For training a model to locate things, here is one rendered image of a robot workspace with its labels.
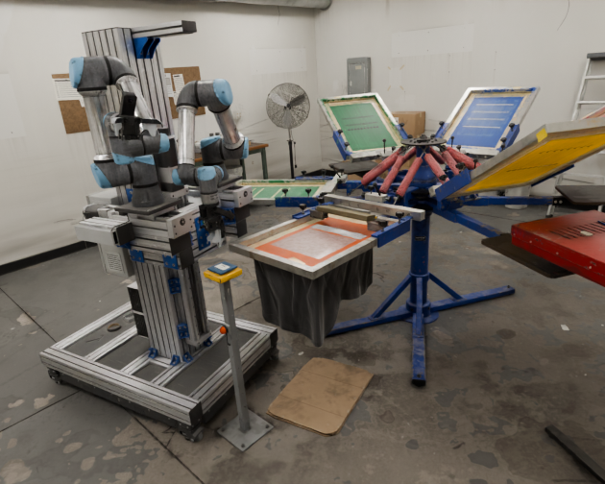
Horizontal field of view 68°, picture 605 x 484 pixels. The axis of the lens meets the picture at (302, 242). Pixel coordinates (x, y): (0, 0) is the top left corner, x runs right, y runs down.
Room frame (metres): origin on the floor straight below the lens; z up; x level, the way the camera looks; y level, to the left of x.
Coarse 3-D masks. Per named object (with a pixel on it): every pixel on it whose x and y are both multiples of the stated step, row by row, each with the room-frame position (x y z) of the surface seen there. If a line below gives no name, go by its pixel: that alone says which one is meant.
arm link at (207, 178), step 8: (200, 168) 1.86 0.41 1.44; (208, 168) 1.86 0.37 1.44; (200, 176) 1.85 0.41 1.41; (208, 176) 1.85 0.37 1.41; (216, 176) 1.90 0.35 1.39; (200, 184) 1.85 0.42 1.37; (208, 184) 1.84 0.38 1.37; (216, 184) 1.87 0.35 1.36; (208, 192) 1.84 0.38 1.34; (216, 192) 1.86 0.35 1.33
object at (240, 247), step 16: (288, 224) 2.40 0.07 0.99; (240, 240) 2.17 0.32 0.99; (256, 240) 2.22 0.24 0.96; (368, 240) 2.05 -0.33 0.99; (256, 256) 1.98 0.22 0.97; (272, 256) 1.92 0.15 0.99; (336, 256) 1.87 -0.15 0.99; (352, 256) 1.93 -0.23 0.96; (304, 272) 1.76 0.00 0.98; (320, 272) 1.76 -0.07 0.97
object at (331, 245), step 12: (348, 228) 2.35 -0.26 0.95; (360, 228) 2.33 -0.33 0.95; (324, 240) 2.18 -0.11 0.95; (336, 240) 2.17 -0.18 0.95; (348, 240) 2.15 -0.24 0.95; (360, 240) 2.14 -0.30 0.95; (300, 252) 2.04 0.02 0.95; (312, 252) 2.03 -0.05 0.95; (324, 252) 2.02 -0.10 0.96; (336, 252) 2.01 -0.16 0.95; (312, 264) 1.88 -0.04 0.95
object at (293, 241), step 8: (312, 224) 2.46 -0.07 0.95; (320, 224) 2.45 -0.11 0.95; (328, 224) 2.44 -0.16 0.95; (336, 224) 2.43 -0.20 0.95; (344, 224) 2.42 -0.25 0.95; (352, 224) 2.41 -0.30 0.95; (296, 232) 2.33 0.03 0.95; (304, 232) 2.32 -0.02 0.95; (312, 232) 2.31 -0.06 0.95; (320, 232) 2.30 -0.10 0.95; (328, 232) 2.29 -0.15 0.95; (280, 240) 2.22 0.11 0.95; (288, 240) 2.22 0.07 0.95; (296, 240) 2.21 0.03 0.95; (304, 240) 2.20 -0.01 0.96; (312, 240) 2.19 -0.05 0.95; (256, 248) 2.14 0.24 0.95; (264, 248) 2.13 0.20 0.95; (272, 248) 2.12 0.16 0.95; (280, 248) 2.11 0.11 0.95; (288, 248) 2.11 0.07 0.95; (296, 248) 2.10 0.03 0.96; (280, 256) 2.00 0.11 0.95
